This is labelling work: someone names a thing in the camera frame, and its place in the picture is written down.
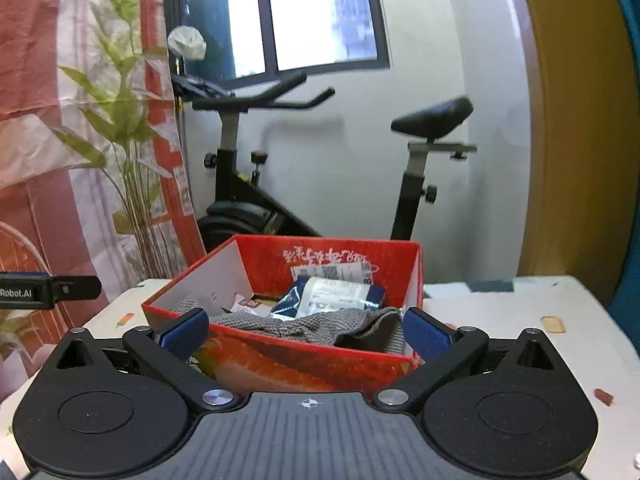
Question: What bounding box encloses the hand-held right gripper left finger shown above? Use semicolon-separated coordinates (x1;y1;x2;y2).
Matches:
52;307;237;414

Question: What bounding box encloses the brown wooden board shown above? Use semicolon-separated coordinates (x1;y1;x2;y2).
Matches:
514;0;632;282

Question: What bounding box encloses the red strawberry print cardboard box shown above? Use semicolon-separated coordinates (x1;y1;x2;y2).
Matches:
141;234;426;395

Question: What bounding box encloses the grey knitted cloth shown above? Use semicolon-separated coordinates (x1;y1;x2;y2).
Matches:
172;290;405;357

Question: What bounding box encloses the window with dark frame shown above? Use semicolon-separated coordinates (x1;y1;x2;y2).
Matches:
179;0;392;95

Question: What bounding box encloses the small white and red packet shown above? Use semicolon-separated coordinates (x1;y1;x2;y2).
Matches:
231;290;275;317

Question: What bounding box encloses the green leafy plant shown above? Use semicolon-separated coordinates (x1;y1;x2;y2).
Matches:
50;0;187;282

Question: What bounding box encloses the white and blue plastic packet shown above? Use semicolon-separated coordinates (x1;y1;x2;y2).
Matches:
269;275;388;320

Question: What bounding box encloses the white crumpled bag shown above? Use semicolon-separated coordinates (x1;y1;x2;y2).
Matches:
167;25;207;62

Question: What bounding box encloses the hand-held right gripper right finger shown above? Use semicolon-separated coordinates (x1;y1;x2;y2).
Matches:
372;306;557;414

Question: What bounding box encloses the black exercise bike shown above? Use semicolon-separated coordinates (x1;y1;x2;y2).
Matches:
170;71;479;255

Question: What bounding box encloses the red and white printed curtain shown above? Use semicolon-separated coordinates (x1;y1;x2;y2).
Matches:
0;0;207;403

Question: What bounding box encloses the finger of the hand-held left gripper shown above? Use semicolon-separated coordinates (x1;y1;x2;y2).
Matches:
52;275;102;302

